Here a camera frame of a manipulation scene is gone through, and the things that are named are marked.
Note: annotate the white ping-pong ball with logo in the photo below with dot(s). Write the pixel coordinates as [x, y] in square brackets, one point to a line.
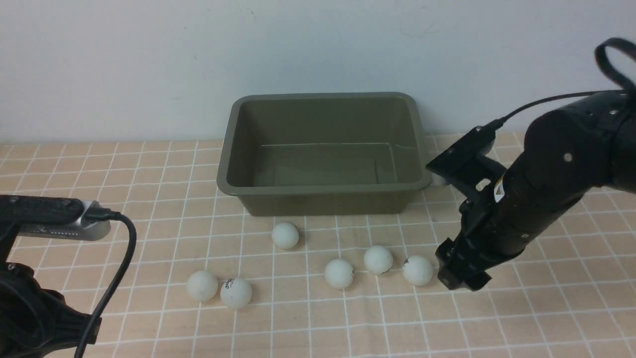
[236, 293]

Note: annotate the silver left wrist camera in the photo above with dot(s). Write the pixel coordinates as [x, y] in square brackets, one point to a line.
[51, 217]

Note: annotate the olive green plastic bin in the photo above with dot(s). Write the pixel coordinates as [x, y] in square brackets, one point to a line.
[320, 154]

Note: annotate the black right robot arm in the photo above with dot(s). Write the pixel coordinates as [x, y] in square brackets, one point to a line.
[566, 152]

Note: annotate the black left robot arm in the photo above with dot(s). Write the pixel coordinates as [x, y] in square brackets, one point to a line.
[35, 322]

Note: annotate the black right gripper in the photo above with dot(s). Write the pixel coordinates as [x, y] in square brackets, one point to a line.
[485, 240]

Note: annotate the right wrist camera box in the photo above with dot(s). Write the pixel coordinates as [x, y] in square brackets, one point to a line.
[464, 164]

